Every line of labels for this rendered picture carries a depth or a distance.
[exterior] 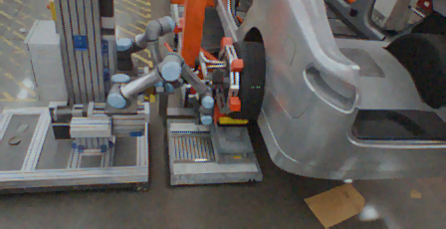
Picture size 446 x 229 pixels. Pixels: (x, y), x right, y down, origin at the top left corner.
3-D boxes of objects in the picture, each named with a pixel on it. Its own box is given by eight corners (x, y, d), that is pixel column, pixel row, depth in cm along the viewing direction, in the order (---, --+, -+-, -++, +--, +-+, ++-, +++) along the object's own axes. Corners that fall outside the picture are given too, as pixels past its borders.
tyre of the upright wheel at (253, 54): (259, 135, 282) (280, 71, 242) (232, 136, 277) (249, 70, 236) (243, 89, 332) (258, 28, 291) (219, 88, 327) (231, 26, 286)
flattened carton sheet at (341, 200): (369, 207, 305) (371, 205, 303) (325, 229, 280) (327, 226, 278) (346, 183, 325) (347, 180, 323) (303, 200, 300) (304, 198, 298)
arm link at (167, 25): (123, 42, 278) (156, 17, 237) (137, 37, 288) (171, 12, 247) (129, 56, 279) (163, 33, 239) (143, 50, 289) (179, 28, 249)
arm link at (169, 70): (117, 99, 232) (184, 64, 219) (114, 113, 221) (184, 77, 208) (107, 87, 225) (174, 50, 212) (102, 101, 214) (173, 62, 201)
